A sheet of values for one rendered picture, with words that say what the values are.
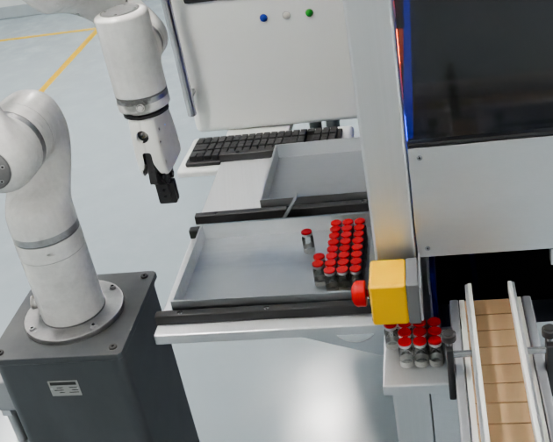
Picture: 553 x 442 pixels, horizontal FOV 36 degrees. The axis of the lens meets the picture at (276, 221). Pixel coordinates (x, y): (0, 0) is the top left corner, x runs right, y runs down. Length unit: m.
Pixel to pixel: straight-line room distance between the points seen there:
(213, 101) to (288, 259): 0.85
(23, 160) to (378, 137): 0.56
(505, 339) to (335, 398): 1.36
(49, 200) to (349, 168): 0.70
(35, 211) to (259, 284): 0.42
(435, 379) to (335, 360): 1.44
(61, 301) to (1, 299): 1.95
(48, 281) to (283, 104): 1.00
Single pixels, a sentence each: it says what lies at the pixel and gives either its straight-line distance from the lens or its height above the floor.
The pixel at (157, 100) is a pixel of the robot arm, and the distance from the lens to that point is 1.36.
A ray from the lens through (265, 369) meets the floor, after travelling 2.75.
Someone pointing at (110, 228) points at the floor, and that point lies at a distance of 3.76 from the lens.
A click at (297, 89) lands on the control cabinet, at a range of 2.30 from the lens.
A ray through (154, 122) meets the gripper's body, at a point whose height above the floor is 1.25.
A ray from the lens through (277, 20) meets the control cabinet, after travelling 2.24.
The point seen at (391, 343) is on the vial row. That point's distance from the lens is 1.36.
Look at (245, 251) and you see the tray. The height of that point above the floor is 0.88.
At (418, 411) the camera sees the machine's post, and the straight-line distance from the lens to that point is 1.53.
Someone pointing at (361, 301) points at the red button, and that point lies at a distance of 1.28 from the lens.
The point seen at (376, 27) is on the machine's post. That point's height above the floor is 1.39.
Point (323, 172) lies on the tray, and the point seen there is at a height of 0.88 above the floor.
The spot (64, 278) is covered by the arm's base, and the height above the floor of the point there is 0.97.
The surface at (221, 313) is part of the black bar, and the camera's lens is 1.48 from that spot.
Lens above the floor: 1.75
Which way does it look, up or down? 30 degrees down
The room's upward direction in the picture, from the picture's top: 11 degrees counter-clockwise
